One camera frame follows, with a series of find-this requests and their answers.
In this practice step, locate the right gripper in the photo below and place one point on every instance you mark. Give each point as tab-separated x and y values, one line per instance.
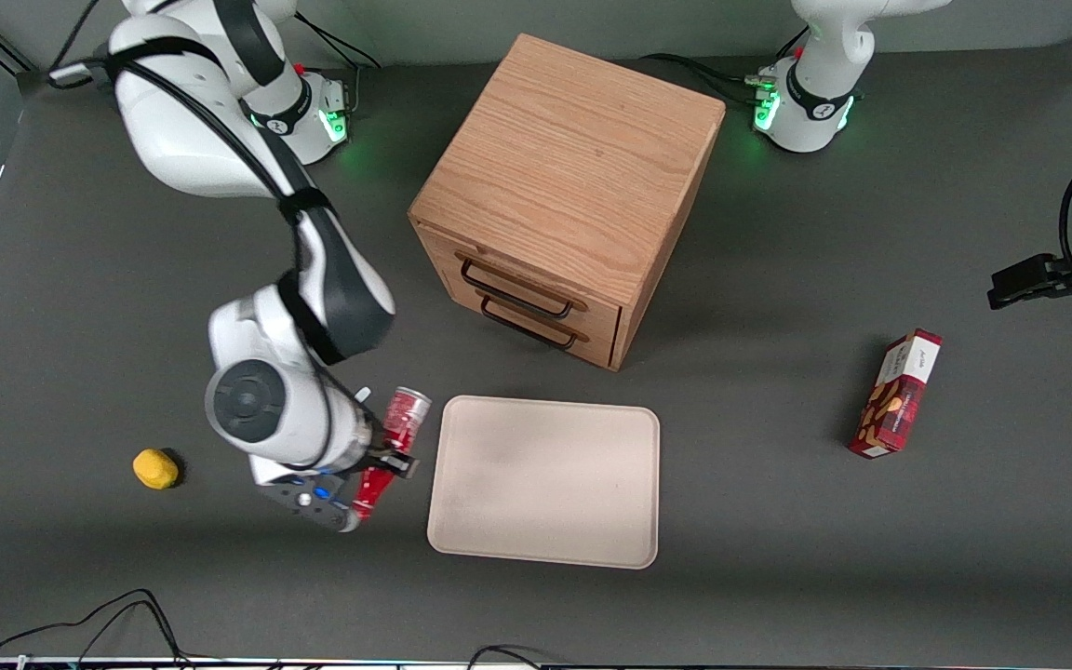
381	453

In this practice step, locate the red coke bottle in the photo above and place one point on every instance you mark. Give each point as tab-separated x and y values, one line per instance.
406	419

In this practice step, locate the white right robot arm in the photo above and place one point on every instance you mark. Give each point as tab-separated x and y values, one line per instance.
173	121

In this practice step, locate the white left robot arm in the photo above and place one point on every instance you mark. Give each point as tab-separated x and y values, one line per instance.
815	102

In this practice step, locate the beige plastic tray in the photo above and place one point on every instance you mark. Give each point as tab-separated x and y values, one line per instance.
545	484

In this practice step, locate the red tartan shortbread box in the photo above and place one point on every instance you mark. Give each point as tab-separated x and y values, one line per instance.
894	400

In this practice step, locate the yellow toy lemon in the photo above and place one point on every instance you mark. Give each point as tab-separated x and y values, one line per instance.
155	469

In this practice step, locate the wooden two-drawer cabinet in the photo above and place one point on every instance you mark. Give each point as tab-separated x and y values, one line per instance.
573	158

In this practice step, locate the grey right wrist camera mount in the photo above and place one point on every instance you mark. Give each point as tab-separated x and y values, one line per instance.
308	502

